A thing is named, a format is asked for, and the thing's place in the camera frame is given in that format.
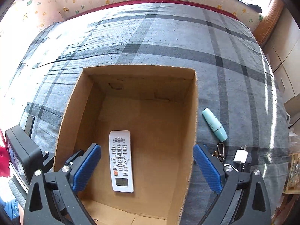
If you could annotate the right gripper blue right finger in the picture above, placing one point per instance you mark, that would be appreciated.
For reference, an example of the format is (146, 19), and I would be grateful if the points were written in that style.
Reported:
(211, 167)

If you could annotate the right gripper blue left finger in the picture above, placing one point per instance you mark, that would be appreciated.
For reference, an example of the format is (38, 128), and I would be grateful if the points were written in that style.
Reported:
(83, 164)

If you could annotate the metal keychain with carabiner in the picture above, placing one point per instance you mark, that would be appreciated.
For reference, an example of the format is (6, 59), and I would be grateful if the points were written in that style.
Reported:
(219, 153)

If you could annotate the small white charger plug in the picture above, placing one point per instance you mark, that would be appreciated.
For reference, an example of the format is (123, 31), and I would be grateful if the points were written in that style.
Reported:
(241, 155)

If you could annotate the white air conditioner remote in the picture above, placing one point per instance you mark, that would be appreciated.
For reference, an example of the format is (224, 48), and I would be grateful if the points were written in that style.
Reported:
(120, 161)

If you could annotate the teal cylindrical bottle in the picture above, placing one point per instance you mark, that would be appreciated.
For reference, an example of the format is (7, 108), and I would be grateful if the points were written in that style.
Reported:
(214, 124)

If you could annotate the brown cardboard box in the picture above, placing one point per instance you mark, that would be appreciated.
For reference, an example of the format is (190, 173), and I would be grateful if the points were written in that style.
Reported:
(158, 106)

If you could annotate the black round charger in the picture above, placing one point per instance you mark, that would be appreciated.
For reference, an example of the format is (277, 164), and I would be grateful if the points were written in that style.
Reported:
(244, 167)

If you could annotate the black smartphone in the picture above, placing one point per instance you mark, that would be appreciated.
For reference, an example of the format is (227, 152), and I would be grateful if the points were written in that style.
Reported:
(29, 125)

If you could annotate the wooden shelf with snacks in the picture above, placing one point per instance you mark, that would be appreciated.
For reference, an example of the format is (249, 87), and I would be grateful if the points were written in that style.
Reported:
(292, 181)

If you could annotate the white plastic bags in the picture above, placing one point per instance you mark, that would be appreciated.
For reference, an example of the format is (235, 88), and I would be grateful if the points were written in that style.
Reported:
(293, 134)

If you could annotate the beige wardrobe with drawers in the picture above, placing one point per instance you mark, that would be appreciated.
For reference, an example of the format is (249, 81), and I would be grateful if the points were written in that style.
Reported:
(282, 52)

